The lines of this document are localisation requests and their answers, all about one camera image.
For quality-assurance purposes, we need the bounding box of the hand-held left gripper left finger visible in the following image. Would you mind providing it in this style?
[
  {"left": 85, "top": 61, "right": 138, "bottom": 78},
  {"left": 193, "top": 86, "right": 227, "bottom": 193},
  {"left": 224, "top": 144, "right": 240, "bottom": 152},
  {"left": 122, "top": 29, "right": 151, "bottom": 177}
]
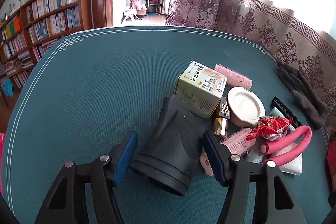
[{"left": 34, "top": 131, "right": 139, "bottom": 224}]

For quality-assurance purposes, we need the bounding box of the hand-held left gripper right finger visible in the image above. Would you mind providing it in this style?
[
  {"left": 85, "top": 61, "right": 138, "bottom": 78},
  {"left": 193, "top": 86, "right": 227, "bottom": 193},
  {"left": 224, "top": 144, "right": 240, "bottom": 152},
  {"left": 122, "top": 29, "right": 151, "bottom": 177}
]
[{"left": 202, "top": 130, "right": 307, "bottom": 224}]

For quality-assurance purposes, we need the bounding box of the pink hair roller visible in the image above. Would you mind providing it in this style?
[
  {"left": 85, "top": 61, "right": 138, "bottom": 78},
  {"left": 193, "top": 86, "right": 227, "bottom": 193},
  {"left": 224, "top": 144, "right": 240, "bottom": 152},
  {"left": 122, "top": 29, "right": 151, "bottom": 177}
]
[
  {"left": 220, "top": 127, "right": 256, "bottom": 155},
  {"left": 214, "top": 63, "right": 253, "bottom": 90}
]

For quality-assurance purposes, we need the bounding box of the black hair dryer nozzle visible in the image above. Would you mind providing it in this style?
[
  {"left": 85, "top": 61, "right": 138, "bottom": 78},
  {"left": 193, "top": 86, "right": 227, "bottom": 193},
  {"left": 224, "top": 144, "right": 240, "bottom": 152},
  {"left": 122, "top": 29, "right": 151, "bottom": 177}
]
[{"left": 130, "top": 92, "right": 206, "bottom": 197}]

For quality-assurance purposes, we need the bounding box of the red snack packet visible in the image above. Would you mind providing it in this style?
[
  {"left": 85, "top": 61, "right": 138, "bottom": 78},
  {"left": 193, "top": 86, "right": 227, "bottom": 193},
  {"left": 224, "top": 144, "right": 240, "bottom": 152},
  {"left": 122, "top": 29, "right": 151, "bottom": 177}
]
[{"left": 246, "top": 115, "right": 293, "bottom": 141}]

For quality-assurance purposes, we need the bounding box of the long bent pink foam curler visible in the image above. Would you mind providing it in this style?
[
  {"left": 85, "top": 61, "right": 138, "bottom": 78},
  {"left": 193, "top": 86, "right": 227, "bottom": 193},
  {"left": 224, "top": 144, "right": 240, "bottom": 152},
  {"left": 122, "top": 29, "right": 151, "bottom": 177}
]
[{"left": 261, "top": 125, "right": 313, "bottom": 165}]

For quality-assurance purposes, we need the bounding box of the small pink bottle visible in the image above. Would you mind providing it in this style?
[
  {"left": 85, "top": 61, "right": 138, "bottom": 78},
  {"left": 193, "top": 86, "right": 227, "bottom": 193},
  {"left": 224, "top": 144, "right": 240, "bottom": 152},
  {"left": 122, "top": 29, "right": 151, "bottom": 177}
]
[{"left": 199, "top": 152, "right": 214, "bottom": 177}]

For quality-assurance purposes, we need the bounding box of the gold black lipstick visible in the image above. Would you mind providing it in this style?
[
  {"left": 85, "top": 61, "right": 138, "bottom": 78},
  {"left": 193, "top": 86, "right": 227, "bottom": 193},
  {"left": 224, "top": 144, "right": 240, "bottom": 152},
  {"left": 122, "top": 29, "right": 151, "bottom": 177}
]
[{"left": 213, "top": 96, "right": 231, "bottom": 143}]

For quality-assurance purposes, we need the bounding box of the white round dish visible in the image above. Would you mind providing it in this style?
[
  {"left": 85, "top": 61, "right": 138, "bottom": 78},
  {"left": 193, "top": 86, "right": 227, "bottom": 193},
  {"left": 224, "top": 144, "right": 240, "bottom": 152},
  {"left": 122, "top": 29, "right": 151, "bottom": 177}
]
[{"left": 227, "top": 87, "right": 265, "bottom": 127}]

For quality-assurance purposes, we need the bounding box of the yellow white ointment box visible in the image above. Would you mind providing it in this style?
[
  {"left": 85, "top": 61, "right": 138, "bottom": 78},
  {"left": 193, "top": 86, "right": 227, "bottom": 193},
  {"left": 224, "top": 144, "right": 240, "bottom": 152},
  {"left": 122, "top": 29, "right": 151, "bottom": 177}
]
[{"left": 174, "top": 60, "right": 228, "bottom": 119}]

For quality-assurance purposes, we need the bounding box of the white tissue pack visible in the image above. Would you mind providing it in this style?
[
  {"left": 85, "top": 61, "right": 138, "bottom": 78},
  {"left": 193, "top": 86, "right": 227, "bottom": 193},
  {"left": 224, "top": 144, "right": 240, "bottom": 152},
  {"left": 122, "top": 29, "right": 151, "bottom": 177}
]
[{"left": 273, "top": 141, "right": 305, "bottom": 176}]

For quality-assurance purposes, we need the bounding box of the teal table mat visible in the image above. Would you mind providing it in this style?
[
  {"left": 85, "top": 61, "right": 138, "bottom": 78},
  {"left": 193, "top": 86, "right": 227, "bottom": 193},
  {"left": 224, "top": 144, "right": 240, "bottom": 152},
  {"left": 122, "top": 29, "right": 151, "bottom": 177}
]
[{"left": 0, "top": 25, "right": 332, "bottom": 224}]

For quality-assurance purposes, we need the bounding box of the black comb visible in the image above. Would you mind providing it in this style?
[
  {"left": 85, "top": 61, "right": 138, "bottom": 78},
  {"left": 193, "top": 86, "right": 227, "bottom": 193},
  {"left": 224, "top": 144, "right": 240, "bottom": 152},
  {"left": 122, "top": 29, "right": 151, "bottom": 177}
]
[{"left": 271, "top": 96, "right": 302, "bottom": 128}]

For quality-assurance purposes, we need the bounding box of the grey glove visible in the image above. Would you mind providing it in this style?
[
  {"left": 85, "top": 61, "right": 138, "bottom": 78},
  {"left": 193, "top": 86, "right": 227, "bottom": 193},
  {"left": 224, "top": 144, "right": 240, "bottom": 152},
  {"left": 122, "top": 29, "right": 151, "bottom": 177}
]
[
  {"left": 274, "top": 60, "right": 315, "bottom": 98},
  {"left": 291, "top": 89, "right": 328, "bottom": 130}
]

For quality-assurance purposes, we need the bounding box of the pink printed bag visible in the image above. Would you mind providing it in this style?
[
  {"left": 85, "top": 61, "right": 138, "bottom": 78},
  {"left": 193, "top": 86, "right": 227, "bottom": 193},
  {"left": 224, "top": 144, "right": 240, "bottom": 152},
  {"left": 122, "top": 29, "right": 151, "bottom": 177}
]
[{"left": 0, "top": 132, "right": 6, "bottom": 195}]

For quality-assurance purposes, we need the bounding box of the purple patterned curtain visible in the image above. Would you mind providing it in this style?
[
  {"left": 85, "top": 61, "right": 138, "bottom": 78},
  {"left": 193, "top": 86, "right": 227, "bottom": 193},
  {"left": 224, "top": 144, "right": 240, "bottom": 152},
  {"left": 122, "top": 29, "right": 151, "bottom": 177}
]
[{"left": 165, "top": 0, "right": 336, "bottom": 119}]

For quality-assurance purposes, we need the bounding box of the red chair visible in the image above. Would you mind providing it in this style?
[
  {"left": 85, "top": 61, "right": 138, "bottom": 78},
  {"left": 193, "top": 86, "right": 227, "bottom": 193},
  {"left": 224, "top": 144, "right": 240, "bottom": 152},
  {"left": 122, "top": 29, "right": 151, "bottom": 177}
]
[{"left": 145, "top": 0, "right": 162, "bottom": 16}]

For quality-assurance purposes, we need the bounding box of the wooden bookshelf with books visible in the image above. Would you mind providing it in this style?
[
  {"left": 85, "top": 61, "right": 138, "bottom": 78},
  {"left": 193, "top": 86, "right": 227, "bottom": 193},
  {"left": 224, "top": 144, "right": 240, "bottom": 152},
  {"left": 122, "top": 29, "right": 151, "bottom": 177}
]
[{"left": 0, "top": 0, "right": 92, "bottom": 90}]

